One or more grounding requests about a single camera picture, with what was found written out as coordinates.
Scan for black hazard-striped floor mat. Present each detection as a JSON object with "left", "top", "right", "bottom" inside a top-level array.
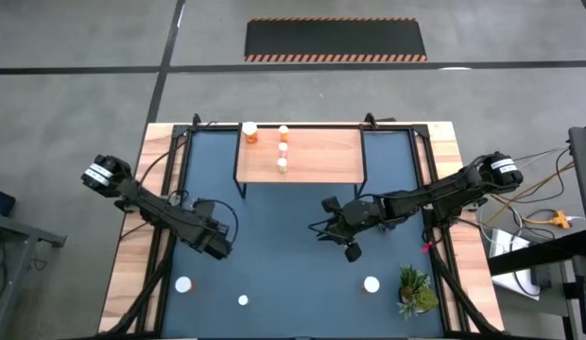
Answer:
[{"left": 244, "top": 17, "right": 428, "bottom": 63}]

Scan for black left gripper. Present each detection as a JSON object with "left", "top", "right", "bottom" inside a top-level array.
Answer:
[{"left": 188, "top": 197, "right": 235, "bottom": 262}]

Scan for grey metal desk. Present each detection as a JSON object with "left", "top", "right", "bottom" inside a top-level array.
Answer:
[{"left": 0, "top": 211, "right": 67, "bottom": 327}]

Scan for white paper sheet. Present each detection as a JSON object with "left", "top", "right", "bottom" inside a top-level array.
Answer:
[{"left": 489, "top": 227, "right": 543, "bottom": 301}]

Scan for large orange pill bottle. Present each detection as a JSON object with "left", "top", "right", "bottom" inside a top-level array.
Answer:
[
  {"left": 362, "top": 275, "right": 382, "bottom": 295},
  {"left": 174, "top": 275, "right": 196, "bottom": 295},
  {"left": 241, "top": 121, "right": 260, "bottom": 145}
]

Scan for long black arm cable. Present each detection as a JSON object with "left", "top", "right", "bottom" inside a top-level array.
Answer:
[{"left": 148, "top": 120, "right": 221, "bottom": 190}]

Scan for dark grey monitor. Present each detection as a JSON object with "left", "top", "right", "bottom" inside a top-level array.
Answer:
[{"left": 567, "top": 125, "right": 586, "bottom": 247}]

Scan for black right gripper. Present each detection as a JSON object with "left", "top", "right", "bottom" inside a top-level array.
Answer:
[{"left": 309, "top": 195, "right": 387, "bottom": 264}]

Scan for wooden shelf black metal legs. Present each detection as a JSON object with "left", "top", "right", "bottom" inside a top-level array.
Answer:
[{"left": 233, "top": 123, "right": 369, "bottom": 199}]

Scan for yellow power splitter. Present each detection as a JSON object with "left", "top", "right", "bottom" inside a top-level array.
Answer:
[{"left": 547, "top": 210, "right": 572, "bottom": 230}]

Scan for potted succulent plant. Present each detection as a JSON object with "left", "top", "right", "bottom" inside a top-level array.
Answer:
[{"left": 396, "top": 263, "right": 440, "bottom": 322}]

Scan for yellow power cable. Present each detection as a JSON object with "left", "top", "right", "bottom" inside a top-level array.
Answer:
[{"left": 481, "top": 160, "right": 577, "bottom": 228}]

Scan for blue-grey table mat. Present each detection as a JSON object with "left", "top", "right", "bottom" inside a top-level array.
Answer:
[{"left": 161, "top": 127, "right": 446, "bottom": 339}]

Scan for black aluminium rig frame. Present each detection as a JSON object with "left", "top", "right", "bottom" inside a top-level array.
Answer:
[{"left": 101, "top": 112, "right": 505, "bottom": 340}]

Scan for black device blue light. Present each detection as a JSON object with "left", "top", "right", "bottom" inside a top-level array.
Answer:
[{"left": 0, "top": 186, "right": 18, "bottom": 218}]

